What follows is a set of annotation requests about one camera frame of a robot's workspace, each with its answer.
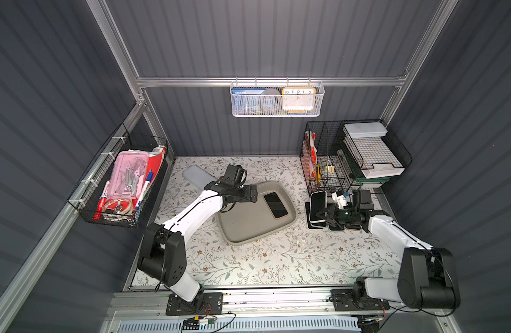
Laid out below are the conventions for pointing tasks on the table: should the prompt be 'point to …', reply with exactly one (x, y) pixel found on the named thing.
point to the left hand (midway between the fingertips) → (249, 194)
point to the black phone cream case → (318, 203)
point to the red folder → (154, 164)
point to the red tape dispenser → (121, 206)
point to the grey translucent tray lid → (198, 176)
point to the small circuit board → (194, 323)
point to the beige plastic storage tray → (274, 209)
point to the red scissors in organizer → (313, 150)
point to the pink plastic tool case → (128, 174)
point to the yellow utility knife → (318, 174)
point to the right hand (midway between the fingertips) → (323, 214)
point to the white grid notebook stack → (373, 156)
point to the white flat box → (362, 130)
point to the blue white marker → (148, 180)
